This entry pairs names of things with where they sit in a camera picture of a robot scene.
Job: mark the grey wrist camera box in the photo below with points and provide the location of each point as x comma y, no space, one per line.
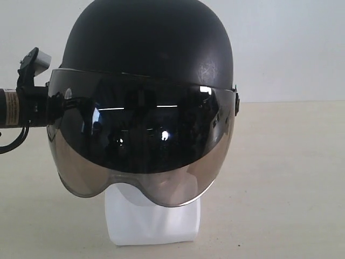
41,63

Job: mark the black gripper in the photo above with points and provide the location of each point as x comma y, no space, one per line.
32,98

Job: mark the white mannequin head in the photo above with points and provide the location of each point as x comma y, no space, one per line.
133,220

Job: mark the black helmet with tinted visor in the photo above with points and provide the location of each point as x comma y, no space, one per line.
144,96

